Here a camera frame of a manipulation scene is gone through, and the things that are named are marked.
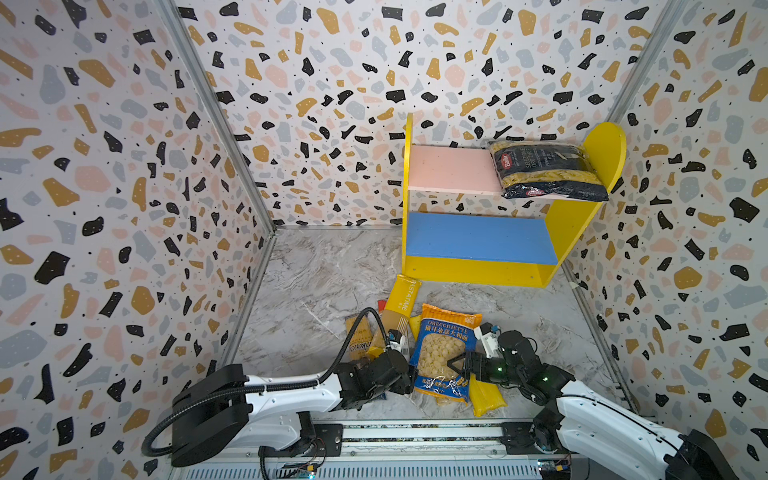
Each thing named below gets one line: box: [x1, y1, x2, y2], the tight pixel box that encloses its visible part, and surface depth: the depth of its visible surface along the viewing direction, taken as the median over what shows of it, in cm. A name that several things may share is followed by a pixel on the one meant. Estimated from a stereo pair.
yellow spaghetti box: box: [386, 274, 422, 318], surface depth 100 cm
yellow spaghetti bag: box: [469, 373, 508, 417], surface depth 81 cm
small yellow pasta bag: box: [346, 315, 373, 360], surface depth 89 cm
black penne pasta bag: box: [490, 140, 610, 201], surface depth 74 cm
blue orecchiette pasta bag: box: [410, 303, 482, 403], surface depth 85 cm
